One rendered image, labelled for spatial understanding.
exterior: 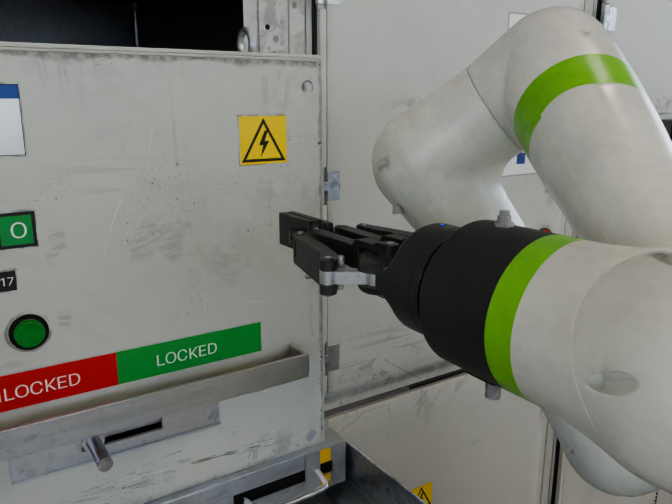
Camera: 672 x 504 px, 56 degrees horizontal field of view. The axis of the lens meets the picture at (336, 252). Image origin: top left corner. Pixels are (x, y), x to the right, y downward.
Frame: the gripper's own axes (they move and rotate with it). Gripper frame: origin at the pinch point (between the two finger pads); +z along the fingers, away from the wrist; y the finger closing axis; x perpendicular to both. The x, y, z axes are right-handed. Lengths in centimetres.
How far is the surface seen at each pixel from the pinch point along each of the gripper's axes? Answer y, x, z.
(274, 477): 2.6, -32.3, 12.3
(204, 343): -4.9, -13.9, 13.4
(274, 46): 18.3, 19.4, 39.9
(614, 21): 98, 28, 38
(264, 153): 2.9, 6.0, 13.4
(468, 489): 63, -71, 38
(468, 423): 62, -55, 38
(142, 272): -10.9, -5.1, 13.4
